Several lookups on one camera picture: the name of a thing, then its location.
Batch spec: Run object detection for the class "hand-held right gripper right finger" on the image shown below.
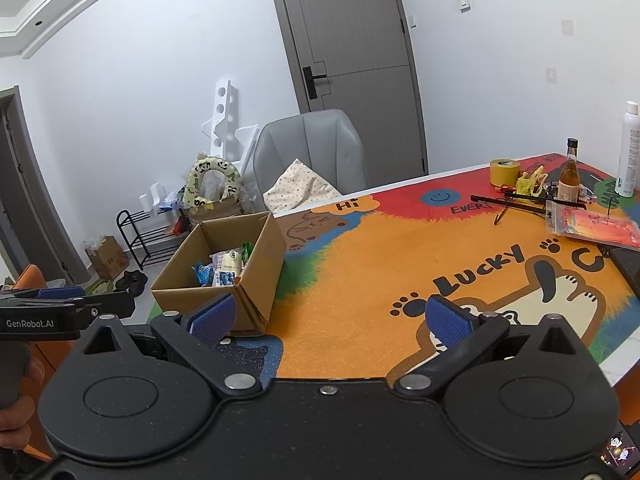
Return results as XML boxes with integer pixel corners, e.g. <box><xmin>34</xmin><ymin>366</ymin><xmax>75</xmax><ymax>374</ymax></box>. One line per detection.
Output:
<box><xmin>395</xmin><ymin>295</ymin><xmax>601</xmax><ymax>401</ymax></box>

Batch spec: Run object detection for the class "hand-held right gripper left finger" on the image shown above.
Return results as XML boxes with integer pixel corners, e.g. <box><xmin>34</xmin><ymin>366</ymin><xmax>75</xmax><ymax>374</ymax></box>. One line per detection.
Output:
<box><xmin>55</xmin><ymin>294</ymin><xmax>263</xmax><ymax>401</ymax></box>

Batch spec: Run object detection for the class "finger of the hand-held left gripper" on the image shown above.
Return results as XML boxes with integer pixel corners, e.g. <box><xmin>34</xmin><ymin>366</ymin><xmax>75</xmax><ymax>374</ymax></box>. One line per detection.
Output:
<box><xmin>35</xmin><ymin>286</ymin><xmax>87</xmax><ymax>302</ymax></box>
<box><xmin>75</xmin><ymin>291</ymin><xmax>136</xmax><ymax>319</ymax></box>

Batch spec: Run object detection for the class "white snack packet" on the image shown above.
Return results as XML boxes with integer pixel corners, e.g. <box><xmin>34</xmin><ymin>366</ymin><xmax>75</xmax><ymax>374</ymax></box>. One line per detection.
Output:
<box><xmin>210</xmin><ymin>250</ymin><xmax>246</xmax><ymax>276</ymax></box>

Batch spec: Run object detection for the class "person's left hand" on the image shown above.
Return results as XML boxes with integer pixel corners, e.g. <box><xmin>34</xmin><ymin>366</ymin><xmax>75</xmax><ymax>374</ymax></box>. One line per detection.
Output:
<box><xmin>0</xmin><ymin>356</ymin><xmax>47</xmax><ymax>449</ymax></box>

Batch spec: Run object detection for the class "small brown cardboard box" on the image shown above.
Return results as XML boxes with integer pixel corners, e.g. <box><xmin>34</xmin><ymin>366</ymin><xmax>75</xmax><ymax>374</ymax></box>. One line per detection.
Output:
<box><xmin>85</xmin><ymin>235</ymin><xmax>130</xmax><ymax>281</ymax></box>

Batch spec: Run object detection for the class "black shoe rack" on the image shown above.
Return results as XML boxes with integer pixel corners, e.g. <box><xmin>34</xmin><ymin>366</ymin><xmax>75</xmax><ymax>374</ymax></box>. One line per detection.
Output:
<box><xmin>116</xmin><ymin>208</ymin><xmax>193</xmax><ymax>271</ymax></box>

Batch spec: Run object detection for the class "colourful cartoon table mat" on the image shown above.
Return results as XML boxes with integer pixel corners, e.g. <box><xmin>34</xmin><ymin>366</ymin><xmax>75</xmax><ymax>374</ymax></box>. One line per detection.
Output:
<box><xmin>217</xmin><ymin>152</ymin><xmax>640</xmax><ymax>386</ymax></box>

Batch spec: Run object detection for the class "printed cardboard box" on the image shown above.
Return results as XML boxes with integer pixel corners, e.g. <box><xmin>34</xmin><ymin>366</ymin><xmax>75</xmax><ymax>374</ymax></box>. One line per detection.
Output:
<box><xmin>187</xmin><ymin>200</ymin><xmax>246</xmax><ymax>226</ymax></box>

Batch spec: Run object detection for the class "pile of plastic bags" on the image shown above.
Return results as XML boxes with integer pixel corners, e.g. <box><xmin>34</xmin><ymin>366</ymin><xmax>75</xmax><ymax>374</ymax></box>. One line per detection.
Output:
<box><xmin>160</xmin><ymin>190</ymin><xmax>188</xmax><ymax>213</ymax></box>

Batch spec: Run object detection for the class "black stick tool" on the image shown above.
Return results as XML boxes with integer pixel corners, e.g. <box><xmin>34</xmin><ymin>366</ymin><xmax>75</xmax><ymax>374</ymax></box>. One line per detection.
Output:
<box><xmin>470</xmin><ymin>192</ymin><xmax>588</xmax><ymax>226</ymax></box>

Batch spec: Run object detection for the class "polka-dot cushion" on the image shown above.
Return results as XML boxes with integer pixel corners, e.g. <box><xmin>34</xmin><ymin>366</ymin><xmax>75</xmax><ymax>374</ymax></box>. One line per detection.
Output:
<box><xmin>262</xmin><ymin>158</ymin><xmax>343</xmax><ymax>214</ymax></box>

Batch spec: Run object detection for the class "yellow tape roll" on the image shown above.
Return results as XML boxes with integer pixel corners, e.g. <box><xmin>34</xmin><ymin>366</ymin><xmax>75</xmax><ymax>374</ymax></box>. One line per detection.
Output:
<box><xmin>489</xmin><ymin>158</ymin><xmax>522</xmax><ymax>188</ymax></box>

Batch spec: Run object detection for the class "yellow clip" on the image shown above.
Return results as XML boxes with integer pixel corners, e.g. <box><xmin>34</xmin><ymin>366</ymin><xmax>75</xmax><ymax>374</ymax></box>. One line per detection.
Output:
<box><xmin>515</xmin><ymin>170</ymin><xmax>548</xmax><ymax>197</ymax></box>

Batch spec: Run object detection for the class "brown glass bottle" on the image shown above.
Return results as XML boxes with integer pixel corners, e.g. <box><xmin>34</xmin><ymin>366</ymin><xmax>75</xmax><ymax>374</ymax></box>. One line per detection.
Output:
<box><xmin>556</xmin><ymin>137</ymin><xmax>582</xmax><ymax>204</ymax></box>

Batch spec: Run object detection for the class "black phone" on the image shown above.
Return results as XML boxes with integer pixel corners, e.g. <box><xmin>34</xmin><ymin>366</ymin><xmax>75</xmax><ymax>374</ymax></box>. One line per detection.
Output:
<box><xmin>607</xmin><ymin>246</ymin><xmax>640</xmax><ymax>301</ymax></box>

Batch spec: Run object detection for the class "grey chair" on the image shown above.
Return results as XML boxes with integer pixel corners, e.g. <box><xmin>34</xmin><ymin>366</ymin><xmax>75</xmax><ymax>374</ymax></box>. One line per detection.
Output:
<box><xmin>252</xmin><ymin>108</ymin><xmax>369</xmax><ymax>213</ymax></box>

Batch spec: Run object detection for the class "white plastic rack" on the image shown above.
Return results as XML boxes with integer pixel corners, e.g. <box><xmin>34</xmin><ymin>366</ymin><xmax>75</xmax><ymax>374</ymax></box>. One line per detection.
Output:
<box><xmin>201</xmin><ymin>79</ymin><xmax>261</xmax><ymax>161</ymax></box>

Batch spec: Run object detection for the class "phone with lit screen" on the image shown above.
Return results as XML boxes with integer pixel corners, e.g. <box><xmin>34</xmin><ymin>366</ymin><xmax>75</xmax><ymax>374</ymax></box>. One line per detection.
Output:
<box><xmin>597</xmin><ymin>420</ymin><xmax>640</xmax><ymax>472</ymax></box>

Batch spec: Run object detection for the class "white spray bottle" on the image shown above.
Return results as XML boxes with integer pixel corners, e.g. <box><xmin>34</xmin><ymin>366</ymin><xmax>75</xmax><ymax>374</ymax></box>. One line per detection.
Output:
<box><xmin>615</xmin><ymin>101</ymin><xmax>640</xmax><ymax>197</ymax></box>

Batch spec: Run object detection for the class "grey door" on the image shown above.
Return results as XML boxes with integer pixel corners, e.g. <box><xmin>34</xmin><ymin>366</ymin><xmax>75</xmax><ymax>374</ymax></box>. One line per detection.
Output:
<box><xmin>265</xmin><ymin>0</ymin><xmax>428</xmax><ymax>176</ymax></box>

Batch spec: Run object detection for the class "dark door frame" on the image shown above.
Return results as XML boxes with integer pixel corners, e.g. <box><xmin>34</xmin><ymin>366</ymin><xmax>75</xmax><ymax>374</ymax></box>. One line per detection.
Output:
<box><xmin>0</xmin><ymin>85</ymin><xmax>91</xmax><ymax>286</ymax></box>

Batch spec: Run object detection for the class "panda-print ring cushion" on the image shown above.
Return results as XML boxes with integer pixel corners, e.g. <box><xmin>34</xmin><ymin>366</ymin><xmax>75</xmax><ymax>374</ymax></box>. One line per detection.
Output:
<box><xmin>181</xmin><ymin>152</ymin><xmax>242</xmax><ymax>208</ymax></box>

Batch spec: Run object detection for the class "black door handle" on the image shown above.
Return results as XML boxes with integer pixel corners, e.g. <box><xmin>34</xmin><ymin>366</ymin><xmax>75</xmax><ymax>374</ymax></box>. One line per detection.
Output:
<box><xmin>301</xmin><ymin>65</ymin><xmax>328</xmax><ymax>100</ymax></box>

